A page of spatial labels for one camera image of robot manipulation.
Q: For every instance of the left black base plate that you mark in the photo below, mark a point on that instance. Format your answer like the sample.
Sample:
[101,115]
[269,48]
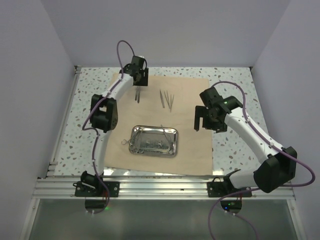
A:
[110,188]

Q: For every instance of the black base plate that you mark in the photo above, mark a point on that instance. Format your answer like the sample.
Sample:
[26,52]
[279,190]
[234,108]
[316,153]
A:
[222,186]
[110,188]

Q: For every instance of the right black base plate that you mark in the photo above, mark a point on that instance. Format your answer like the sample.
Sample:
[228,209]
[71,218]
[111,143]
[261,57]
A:
[222,186]

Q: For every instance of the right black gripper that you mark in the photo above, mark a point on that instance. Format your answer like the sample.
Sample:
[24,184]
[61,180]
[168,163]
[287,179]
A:
[201,111]

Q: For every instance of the beige cloth wrap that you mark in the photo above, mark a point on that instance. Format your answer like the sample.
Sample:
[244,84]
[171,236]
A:
[194,151]

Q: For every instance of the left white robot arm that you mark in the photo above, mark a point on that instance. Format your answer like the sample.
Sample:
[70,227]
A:
[103,115]

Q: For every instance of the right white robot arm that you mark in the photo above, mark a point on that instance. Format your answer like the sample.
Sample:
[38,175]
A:
[277,165]

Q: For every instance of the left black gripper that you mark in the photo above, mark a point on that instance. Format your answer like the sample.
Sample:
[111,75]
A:
[144,80]

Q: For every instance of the steel surgical scissors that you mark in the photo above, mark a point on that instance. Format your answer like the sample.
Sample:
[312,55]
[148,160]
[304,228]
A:
[137,143]

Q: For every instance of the steel instrument tray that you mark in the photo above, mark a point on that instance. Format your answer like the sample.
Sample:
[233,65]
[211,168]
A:
[157,141]

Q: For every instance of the steel forceps with rings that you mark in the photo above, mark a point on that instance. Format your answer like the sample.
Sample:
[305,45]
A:
[129,141]

